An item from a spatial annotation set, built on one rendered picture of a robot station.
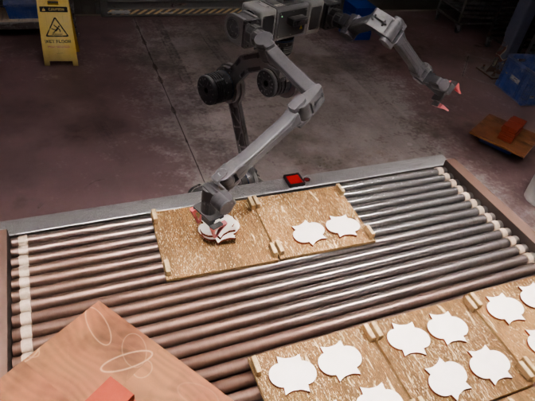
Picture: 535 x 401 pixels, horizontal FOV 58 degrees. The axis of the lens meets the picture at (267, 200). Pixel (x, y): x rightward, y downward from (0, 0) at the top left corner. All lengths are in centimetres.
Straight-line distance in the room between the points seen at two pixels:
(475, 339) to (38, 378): 133
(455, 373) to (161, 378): 89
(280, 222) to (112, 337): 82
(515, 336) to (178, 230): 124
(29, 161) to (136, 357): 267
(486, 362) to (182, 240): 110
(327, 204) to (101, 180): 199
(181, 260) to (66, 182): 201
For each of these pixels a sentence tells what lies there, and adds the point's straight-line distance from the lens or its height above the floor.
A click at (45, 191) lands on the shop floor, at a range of 361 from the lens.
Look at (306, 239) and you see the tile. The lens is 188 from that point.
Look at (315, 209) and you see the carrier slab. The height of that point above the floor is 94.
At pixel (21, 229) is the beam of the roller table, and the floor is 91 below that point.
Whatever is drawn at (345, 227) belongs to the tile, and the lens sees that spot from 197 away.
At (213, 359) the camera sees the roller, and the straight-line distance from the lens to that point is 156.
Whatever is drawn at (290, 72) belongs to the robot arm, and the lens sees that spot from 191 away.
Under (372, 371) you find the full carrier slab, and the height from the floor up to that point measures 94.
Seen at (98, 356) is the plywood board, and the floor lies 104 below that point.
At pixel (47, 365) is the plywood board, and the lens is 145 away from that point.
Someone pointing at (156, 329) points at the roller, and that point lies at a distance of 162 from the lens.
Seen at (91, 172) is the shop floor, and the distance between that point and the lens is 372.
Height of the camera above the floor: 225
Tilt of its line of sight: 40 degrees down
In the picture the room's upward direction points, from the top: 9 degrees clockwise
